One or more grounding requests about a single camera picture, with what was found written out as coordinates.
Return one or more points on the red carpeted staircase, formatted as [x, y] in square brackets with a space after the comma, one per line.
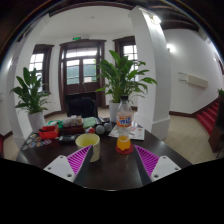
[208, 116]

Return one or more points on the grey ball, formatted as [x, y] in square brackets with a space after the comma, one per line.
[108, 126]
[100, 129]

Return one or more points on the dark wooden double door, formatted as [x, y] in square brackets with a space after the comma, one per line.
[80, 70]

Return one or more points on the green packet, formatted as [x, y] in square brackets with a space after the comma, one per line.
[89, 122]

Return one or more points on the green exit sign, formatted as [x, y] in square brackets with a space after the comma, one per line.
[76, 38]

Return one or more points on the red plastic box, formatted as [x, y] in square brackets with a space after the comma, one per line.
[48, 132]

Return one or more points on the white wall radiator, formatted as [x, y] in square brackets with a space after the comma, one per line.
[196, 80]

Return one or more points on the clear orange soda bottle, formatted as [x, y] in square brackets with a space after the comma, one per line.
[124, 121]

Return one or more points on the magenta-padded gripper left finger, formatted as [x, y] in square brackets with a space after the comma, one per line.
[61, 166]

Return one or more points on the potted plant in white pot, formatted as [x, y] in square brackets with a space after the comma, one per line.
[31, 93]
[121, 76]

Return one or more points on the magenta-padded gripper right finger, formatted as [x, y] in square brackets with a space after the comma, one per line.
[163, 166]

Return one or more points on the dark wooden cabinet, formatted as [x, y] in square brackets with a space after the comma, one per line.
[218, 130]

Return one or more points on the printed magazine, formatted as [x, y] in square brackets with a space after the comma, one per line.
[137, 133]

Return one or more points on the pale yellow cup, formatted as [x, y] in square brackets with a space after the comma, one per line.
[90, 148]

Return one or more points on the black flat device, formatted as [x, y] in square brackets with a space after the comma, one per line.
[66, 139]

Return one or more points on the black chair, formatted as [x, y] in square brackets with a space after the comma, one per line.
[81, 106]

